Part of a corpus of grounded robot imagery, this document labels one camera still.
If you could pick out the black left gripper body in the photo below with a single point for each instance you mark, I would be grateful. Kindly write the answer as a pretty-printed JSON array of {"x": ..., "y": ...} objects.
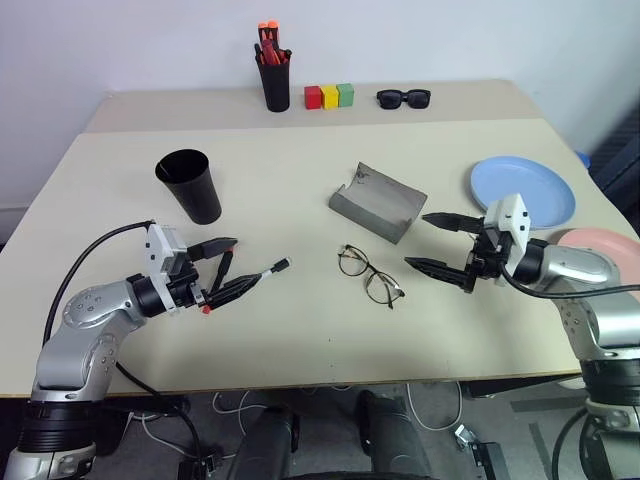
[{"x": 184, "y": 294}]

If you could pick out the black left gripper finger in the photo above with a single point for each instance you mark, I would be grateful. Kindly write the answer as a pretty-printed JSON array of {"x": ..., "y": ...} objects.
[
  {"x": 235, "y": 289},
  {"x": 215, "y": 247}
]

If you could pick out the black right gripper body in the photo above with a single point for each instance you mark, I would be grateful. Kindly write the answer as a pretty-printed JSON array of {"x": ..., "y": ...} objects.
[{"x": 485, "y": 262}]

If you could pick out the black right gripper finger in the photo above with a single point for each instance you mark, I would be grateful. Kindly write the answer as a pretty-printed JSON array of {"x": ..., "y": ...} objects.
[
  {"x": 452, "y": 221},
  {"x": 440, "y": 270}
]

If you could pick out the black pen with red ends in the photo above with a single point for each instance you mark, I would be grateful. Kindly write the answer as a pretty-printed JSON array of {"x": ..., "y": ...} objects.
[{"x": 223, "y": 270}]

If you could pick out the black and white marker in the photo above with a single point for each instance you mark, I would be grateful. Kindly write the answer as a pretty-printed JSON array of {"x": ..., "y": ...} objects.
[{"x": 274, "y": 268}]

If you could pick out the grey glasses case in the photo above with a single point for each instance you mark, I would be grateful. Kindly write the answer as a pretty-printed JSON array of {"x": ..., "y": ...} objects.
[{"x": 380, "y": 202}]

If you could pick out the thin-framed eyeglasses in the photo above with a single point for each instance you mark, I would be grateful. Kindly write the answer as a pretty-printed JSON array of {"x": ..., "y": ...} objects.
[{"x": 361, "y": 261}]

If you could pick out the pink plate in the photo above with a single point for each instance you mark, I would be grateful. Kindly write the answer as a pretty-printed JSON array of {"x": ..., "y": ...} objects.
[{"x": 600, "y": 240}]

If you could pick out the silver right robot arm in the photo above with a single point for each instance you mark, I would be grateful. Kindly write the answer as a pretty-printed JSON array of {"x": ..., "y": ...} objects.
[{"x": 600, "y": 320}]

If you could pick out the empty black cup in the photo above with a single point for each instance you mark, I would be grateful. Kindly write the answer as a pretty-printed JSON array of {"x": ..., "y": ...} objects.
[{"x": 197, "y": 195}]

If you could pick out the blue plate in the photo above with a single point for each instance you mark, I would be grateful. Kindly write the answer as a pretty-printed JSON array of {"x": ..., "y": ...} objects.
[{"x": 520, "y": 177}]

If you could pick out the black sunglasses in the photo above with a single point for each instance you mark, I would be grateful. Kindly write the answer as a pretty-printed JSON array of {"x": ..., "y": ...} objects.
[{"x": 390, "y": 99}]

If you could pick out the small blue object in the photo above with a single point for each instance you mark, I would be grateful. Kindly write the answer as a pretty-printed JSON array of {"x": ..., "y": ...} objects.
[{"x": 583, "y": 159}]

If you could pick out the dark rounded robot leg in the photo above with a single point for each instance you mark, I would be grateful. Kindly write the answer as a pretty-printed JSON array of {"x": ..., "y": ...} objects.
[
  {"x": 392, "y": 440},
  {"x": 265, "y": 445}
]

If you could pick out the green block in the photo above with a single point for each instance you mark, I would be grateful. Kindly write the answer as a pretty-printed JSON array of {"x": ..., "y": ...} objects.
[{"x": 346, "y": 95}]

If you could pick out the black ribbed panel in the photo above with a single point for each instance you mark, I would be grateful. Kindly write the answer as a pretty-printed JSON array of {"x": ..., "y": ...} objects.
[{"x": 620, "y": 155}]

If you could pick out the black pen holder cup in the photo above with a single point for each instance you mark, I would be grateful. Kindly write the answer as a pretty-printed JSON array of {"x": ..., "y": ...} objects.
[{"x": 275, "y": 85}]

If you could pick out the yellow block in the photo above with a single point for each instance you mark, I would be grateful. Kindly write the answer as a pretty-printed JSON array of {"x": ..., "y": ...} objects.
[{"x": 330, "y": 97}]

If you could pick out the black floor connector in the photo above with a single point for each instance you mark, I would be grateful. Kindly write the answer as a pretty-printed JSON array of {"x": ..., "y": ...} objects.
[{"x": 197, "y": 469}]

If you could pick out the red block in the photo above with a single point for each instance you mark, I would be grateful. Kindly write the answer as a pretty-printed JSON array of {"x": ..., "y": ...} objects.
[{"x": 312, "y": 98}]

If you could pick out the orange capped black pen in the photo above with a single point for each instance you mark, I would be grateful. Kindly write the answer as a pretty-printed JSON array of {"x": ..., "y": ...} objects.
[
  {"x": 272, "y": 30},
  {"x": 262, "y": 31}
]

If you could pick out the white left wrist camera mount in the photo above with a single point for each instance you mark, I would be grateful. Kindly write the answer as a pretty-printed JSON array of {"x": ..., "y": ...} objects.
[{"x": 156, "y": 250}]

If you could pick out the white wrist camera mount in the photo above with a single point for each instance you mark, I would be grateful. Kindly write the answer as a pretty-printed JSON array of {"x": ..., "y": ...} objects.
[
  {"x": 510, "y": 215},
  {"x": 156, "y": 250}
]

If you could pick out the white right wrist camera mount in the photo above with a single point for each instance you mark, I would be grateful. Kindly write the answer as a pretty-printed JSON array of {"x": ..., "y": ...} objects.
[{"x": 510, "y": 215}]

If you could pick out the black table frame bar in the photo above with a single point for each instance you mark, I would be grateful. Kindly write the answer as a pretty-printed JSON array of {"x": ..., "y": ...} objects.
[{"x": 510, "y": 386}]

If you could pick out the metal floor bracket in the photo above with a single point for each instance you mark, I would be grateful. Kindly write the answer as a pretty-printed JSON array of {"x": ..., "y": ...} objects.
[{"x": 464, "y": 436}]

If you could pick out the black floor base plate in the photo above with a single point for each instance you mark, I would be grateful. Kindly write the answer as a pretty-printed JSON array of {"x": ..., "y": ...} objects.
[{"x": 492, "y": 462}]

